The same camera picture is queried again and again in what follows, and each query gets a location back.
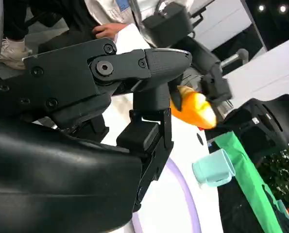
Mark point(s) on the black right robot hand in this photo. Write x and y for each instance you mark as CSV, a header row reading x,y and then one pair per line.
x,y
49,170

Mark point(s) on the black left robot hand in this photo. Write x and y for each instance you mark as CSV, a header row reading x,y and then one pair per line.
x,y
205,55

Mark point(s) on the dark ridged equipment case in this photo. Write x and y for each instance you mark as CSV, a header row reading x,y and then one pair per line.
x,y
191,77

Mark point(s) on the round ceiling light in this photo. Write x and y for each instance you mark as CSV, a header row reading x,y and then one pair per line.
x,y
261,8
283,9

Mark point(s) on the white paper sheet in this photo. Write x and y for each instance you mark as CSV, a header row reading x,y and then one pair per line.
x,y
129,38

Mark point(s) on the black office chair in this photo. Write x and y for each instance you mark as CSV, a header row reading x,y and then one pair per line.
x,y
263,121

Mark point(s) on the person's hand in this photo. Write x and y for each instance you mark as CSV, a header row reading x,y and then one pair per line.
x,y
107,30

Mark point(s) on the person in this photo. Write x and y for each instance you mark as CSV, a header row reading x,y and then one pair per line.
x,y
105,9

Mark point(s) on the pale green mug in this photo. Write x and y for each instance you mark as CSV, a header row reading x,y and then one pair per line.
x,y
209,167

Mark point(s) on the green cloth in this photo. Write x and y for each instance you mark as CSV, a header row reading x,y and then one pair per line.
x,y
241,165

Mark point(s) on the lilac plate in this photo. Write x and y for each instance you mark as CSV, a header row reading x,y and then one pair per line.
x,y
173,206

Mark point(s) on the green leafy plant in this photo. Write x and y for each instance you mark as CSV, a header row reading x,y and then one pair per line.
x,y
280,174

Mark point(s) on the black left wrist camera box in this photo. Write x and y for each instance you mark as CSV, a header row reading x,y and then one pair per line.
x,y
168,24

